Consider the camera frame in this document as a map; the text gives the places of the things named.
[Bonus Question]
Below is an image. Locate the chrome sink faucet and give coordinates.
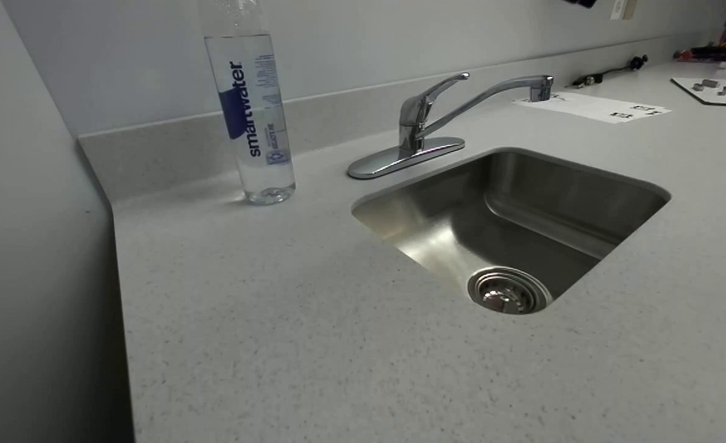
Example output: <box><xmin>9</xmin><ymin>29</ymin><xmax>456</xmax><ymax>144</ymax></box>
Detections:
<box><xmin>343</xmin><ymin>70</ymin><xmax>558</xmax><ymax>183</ymax></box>

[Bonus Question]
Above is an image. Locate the clear plastic water bottle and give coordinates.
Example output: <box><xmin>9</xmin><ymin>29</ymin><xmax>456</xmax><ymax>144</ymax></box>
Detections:
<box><xmin>203</xmin><ymin>0</ymin><xmax>301</xmax><ymax>210</ymax></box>

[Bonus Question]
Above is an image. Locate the round metal drain strainer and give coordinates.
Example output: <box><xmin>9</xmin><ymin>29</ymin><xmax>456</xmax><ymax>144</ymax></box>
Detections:
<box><xmin>463</xmin><ymin>264</ymin><xmax>557</xmax><ymax>317</ymax></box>

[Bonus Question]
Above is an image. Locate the stainless steel sink basin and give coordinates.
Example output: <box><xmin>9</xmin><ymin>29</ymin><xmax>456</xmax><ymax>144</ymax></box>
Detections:
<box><xmin>350</xmin><ymin>146</ymin><xmax>675</xmax><ymax>320</ymax></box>

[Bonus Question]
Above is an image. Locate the white printed paper sheet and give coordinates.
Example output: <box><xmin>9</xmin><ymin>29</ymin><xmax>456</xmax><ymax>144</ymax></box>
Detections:
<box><xmin>516</xmin><ymin>87</ymin><xmax>675</xmax><ymax>128</ymax></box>

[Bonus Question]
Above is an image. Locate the long black tool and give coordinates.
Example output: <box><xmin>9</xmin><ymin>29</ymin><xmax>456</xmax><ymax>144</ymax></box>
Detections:
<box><xmin>569</xmin><ymin>53</ymin><xmax>652</xmax><ymax>91</ymax></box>

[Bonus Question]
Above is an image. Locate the black edged white board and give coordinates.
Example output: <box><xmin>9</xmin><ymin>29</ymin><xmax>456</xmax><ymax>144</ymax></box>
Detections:
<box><xmin>668</xmin><ymin>74</ymin><xmax>726</xmax><ymax>111</ymax></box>

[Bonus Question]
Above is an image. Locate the white wall outlet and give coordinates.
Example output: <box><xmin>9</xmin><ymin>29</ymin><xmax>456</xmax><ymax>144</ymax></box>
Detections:
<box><xmin>607</xmin><ymin>0</ymin><xmax>641</xmax><ymax>24</ymax></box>

